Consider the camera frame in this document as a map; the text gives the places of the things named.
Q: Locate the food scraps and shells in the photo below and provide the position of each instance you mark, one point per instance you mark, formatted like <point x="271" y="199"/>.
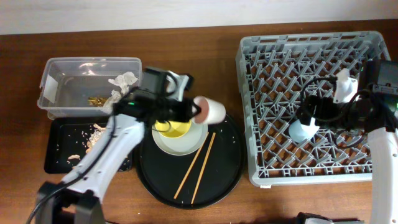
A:
<point x="91" y="141"/>

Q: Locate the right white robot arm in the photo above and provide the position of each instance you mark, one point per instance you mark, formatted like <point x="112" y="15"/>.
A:
<point x="367" y="104"/>

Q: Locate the yellow bowl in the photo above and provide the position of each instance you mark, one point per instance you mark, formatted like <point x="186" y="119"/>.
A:
<point x="172" y="129"/>

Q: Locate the clear plastic waste bin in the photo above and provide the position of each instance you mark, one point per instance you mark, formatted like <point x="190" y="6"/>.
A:
<point x="68" y="83"/>

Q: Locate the white tissue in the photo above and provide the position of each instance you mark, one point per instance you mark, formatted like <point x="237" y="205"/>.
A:
<point x="124" y="81"/>
<point x="108" y="105"/>

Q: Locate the wooden chopstick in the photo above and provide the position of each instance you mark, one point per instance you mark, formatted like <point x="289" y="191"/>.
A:
<point x="203" y="168"/>
<point x="190" y="168"/>

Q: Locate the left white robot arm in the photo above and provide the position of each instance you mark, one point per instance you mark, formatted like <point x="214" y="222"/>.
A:
<point x="78" y="197"/>

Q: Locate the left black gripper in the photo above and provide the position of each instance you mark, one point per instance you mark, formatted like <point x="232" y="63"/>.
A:
<point x="188" y="105"/>

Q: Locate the black rectangular tray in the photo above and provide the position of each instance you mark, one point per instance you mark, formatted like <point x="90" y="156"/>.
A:
<point x="67" y="136"/>

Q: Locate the grey plate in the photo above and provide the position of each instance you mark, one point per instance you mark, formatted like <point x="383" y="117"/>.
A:
<point x="187" y="144"/>

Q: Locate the grey dishwasher rack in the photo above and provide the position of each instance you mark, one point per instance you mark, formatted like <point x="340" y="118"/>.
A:
<point x="272" y="70"/>

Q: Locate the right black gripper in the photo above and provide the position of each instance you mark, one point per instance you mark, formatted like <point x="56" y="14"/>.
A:
<point x="323" y="104"/>

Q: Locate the brown gold snack wrapper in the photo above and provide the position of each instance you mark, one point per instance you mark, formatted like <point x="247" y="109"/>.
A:
<point x="97" y="101"/>

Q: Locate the pink plastic cup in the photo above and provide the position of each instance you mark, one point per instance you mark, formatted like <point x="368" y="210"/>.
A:
<point x="212" y="112"/>

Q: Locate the blue plastic cup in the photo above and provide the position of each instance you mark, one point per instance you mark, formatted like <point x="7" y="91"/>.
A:
<point x="299" y="132"/>

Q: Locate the round black serving tray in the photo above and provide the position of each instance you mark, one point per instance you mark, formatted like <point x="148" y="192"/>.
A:
<point x="162" y="173"/>

